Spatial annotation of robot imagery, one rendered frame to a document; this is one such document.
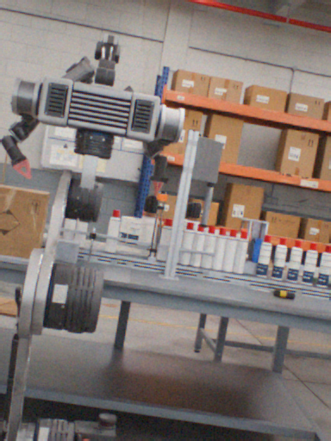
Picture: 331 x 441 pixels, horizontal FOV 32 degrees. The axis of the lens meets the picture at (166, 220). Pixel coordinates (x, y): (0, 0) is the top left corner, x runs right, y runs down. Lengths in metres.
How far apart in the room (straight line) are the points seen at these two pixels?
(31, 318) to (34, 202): 0.93
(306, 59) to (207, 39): 1.27
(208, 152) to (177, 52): 4.68
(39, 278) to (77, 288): 0.10
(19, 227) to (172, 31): 5.17
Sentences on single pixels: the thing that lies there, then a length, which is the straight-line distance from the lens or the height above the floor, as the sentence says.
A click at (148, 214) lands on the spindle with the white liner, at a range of 3.02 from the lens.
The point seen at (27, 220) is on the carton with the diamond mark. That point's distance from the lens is 2.41.
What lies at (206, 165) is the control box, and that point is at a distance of 2.63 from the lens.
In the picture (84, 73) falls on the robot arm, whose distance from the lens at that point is 2.45.
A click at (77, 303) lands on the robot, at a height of 0.89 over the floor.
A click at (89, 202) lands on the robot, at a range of 2.00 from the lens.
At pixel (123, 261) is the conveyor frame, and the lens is 2.73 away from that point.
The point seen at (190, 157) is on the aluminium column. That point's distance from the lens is 2.61.
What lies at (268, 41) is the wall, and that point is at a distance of 7.59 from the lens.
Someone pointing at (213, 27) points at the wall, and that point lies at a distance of 7.45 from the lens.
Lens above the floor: 1.22
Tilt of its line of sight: 3 degrees down
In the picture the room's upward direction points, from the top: 10 degrees clockwise
